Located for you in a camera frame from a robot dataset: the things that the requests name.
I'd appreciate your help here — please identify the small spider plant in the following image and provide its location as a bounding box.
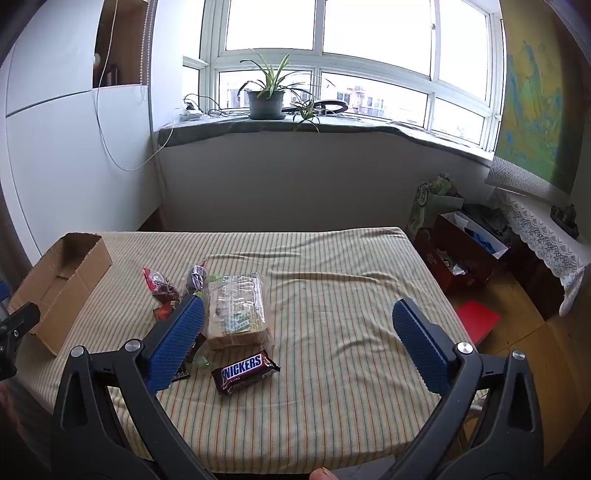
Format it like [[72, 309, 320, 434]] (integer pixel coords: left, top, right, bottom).
[[292, 98, 324, 134]]

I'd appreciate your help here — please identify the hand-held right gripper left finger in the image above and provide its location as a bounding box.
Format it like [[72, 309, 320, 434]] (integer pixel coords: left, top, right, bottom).
[[50, 294, 218, 480]]

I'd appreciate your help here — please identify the striped cloth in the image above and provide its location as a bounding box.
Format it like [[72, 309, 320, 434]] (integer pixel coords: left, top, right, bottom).
[[9, 226, 490, 476]]

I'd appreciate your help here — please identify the wooden shelf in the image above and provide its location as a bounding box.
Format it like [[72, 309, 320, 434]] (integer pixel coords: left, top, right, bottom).
[[95, 0, 148, 88]]

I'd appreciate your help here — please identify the wall map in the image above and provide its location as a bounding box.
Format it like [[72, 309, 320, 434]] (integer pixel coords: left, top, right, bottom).
[[487, 0, 591, 199]]

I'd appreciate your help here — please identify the grey windowsill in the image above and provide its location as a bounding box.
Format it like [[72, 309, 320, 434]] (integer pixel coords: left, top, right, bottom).
[[158, 113, 497, 162]]

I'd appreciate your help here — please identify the black patterned snack packet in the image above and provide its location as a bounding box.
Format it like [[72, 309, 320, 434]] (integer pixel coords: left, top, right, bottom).
[[172, 332, 207, 383]]

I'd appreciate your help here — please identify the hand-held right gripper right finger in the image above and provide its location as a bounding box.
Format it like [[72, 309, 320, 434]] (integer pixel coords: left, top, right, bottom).
[[392, 296, 544, 480]]

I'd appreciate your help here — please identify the potted spider plant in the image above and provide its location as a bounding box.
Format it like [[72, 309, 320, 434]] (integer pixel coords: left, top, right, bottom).
[[237, 48, 338, 121]]

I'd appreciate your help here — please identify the white bead cord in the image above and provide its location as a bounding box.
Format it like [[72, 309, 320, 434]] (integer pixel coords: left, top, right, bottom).
[[139, 0, 154, 86]]

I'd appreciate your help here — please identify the brown chocolate bar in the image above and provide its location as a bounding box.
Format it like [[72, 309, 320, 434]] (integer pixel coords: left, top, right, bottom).
[[211, 349, 281, 398]]

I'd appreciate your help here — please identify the red folder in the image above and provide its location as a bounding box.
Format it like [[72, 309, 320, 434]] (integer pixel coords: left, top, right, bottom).
[[456, 300, 502, 346]]

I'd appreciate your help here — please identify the purple snack packet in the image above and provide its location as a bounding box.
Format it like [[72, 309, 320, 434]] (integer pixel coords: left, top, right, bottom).
[[186, 262, 209, 296]]

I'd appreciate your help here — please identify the white cabinet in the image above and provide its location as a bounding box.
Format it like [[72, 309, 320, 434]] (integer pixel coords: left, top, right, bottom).
[[0, 0, 162, 268]]

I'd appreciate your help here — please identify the white lace cloth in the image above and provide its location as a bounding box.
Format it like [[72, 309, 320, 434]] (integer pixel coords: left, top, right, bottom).
[[496, 187, 591, 317]]

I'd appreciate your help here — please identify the clear packaged sliced bread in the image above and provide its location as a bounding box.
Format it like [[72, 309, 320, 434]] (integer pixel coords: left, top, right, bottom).
[[204, 272, 276, 352]]

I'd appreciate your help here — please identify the dark wooden cabinet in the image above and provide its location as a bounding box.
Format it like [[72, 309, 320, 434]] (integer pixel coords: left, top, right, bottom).
[[503, 231, 591, 324]]

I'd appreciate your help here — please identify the white cable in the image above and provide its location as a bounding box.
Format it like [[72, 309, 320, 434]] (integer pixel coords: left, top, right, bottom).
[[93, 0, 190, 171]]

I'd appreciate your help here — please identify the red cardboard box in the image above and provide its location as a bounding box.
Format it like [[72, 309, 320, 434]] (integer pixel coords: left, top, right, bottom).
[[416, 212, 509, 294]]

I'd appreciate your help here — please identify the dark figurine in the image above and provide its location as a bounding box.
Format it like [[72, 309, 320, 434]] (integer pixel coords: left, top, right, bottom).
[[551, 203, 581, 239]]

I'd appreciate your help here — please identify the window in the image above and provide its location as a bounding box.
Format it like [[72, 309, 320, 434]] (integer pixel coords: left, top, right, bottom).
[[182, 0, 506, 153]]

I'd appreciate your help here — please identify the red dried fruit packet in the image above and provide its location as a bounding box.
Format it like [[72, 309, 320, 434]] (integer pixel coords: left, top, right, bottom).
[[141, 267, 182, 305]]

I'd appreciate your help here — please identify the dark bag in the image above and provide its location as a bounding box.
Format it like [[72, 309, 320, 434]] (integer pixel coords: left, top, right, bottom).
[[462, 203, 511, 245]]

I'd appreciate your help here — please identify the green paper bag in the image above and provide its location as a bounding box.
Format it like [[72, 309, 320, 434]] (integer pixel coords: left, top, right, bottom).
[[406, 174, 465, 241]]

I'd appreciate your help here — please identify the black cable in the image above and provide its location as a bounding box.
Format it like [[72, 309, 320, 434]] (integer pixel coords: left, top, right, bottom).
[[184, 92, 250, 118]]

